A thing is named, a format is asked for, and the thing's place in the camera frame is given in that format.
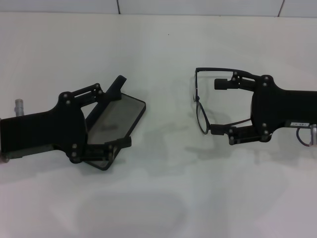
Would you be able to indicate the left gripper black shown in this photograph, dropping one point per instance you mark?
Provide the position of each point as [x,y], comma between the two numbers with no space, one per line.
[49,131]

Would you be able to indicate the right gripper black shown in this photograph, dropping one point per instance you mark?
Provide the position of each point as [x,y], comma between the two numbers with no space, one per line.
[280,109]

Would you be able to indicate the black glasses case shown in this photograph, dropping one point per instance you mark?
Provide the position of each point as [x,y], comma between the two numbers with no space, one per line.
[116,116]

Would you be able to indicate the black glasses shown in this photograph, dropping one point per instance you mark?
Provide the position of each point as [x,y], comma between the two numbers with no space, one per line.
[197,99]

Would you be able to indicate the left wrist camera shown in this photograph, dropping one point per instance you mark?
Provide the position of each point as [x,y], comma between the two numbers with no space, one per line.
[29,151]

